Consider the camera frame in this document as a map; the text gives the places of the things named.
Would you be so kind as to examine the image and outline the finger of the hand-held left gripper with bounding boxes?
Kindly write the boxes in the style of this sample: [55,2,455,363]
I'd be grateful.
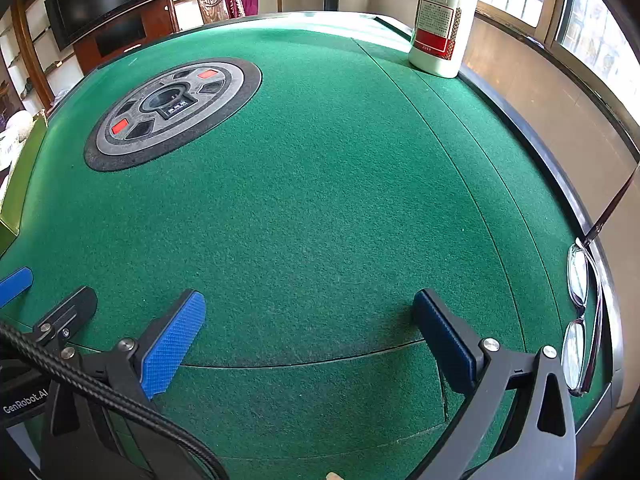
[32,286,98,348]
[0,267,33,309]

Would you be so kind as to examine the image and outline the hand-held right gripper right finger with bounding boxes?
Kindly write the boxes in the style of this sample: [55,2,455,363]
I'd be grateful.
[410,288,576,480]

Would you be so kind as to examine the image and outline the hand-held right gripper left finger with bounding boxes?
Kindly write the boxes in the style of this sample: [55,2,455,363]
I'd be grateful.
[40,289,207,480]

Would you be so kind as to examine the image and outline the gold-rimmed shallow box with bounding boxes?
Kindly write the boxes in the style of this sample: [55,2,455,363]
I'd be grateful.
[0,110,49,256]

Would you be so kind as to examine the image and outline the purple framed eyeglasses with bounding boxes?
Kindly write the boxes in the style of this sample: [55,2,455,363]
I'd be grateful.
[561,160,640,397]

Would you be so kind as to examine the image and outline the white plush ball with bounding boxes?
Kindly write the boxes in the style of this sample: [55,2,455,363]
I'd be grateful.
[0,109,33,141]

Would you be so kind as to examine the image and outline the round table control panel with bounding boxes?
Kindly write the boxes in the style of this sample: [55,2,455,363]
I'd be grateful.
[84,58,262,172]

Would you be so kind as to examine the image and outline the white bottle red label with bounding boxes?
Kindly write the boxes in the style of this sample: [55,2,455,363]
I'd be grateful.
[408,0,476,79]

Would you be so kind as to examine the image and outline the black braided cable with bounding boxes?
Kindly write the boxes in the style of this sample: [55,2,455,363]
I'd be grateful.
[0,320,228,480]

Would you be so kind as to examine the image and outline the wooden wall shelving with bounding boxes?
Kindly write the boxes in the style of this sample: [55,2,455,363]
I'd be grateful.
[0,0,66,111]

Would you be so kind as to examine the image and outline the black wall panel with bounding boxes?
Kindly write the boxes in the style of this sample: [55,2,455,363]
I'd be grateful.
[95,19,148,58]

